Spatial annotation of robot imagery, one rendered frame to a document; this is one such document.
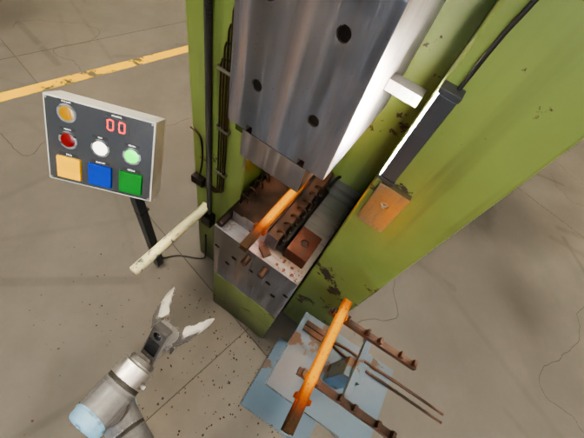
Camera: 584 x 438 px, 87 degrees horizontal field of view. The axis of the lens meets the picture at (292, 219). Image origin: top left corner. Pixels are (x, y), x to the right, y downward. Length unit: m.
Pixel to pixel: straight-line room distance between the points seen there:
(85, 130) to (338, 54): 0.85
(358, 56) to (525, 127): 0.34
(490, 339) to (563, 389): 0.55
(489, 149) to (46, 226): 2.32
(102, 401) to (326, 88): 0.85
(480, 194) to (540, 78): 0.26
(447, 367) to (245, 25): 2.23
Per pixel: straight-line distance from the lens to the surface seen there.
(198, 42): 1.03
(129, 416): 1.04
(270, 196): 1.17
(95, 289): 2.14
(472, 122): 0.74
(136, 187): 1.17
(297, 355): 1.24
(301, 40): 0.63
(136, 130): 1.11
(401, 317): 2.33
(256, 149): 0.84
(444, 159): 0.79
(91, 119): 1.18
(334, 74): 0.62
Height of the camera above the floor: 1.92
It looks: 55 degrees down
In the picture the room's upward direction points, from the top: 23 degrees clockwise
